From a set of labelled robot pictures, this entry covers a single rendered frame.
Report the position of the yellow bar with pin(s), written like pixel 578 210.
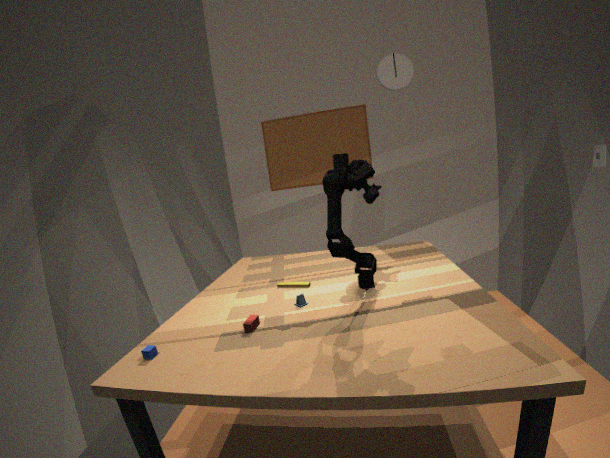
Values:
pixel 293 285

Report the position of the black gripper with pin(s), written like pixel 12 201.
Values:
pixel 371 191

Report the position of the red rectangular block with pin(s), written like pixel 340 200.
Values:
pixel 251 323

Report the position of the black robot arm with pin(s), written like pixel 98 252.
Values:
pixel 335 182

